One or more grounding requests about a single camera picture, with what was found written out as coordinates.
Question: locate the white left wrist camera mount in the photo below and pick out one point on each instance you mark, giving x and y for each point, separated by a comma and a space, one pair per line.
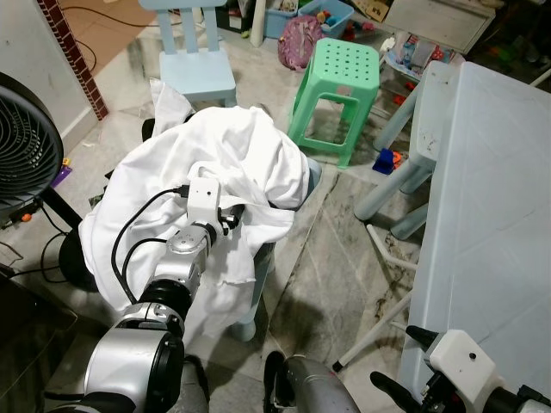
205, 202

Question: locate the purple toy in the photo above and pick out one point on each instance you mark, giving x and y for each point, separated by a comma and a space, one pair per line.
61, 175

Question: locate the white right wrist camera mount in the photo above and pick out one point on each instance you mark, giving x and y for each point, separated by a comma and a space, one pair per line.
461, 357

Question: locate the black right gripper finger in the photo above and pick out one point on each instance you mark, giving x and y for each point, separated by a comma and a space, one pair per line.
394, 391
420, 335

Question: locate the grey robot left leg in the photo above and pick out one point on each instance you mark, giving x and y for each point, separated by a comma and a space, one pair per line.
194, 391

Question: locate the white metal rod frame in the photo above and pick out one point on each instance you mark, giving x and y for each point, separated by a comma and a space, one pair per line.
374, 331

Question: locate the purple backpack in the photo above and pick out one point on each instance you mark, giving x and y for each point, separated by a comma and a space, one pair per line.
300, 43

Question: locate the blue and orange toy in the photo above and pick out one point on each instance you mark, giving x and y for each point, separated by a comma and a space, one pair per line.
387, 161

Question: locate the white shirt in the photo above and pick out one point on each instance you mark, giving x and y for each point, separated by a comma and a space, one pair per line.
172, 155

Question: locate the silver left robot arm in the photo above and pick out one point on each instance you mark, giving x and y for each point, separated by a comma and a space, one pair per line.
176, 262

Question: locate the grey robot right leg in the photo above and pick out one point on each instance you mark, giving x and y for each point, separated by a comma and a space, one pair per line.
314, 391

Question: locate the grey robot leg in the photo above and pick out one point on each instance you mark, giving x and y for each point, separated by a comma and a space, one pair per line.
194, 391
314, 391

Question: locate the green plastic stool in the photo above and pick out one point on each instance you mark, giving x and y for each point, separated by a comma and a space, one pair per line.
344, 64

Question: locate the black floor fan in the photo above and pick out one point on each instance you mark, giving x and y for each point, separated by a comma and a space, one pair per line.
26, 146

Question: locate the light blue plastic table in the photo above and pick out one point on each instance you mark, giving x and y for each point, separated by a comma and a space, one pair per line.
491, 215

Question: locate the blue toy bin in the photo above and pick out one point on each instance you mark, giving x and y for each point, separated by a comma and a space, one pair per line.
331, 17

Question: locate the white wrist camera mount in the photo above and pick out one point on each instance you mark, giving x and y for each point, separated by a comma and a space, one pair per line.
461, 357
205, 202

